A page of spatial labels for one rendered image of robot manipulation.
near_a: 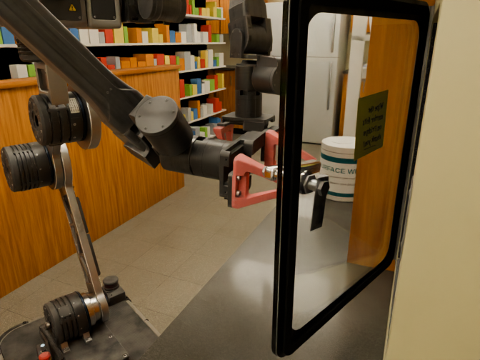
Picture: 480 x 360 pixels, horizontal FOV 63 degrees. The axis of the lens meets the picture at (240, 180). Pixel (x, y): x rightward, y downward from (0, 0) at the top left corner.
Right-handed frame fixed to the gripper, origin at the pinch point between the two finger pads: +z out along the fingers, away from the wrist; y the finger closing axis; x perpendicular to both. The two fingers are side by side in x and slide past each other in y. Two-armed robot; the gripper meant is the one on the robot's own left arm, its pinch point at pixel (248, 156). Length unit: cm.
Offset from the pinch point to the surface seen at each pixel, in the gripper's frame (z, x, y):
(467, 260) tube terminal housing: -8, -46, 38
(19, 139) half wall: 27, 65, -162
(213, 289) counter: 15.9, -27.2, 5.1
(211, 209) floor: 110, 190, -113
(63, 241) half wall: 97, 83, -162
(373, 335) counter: 15.9, -27.8, 31.3
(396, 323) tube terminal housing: -1, -46, 33
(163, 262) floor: 110, 104, -102
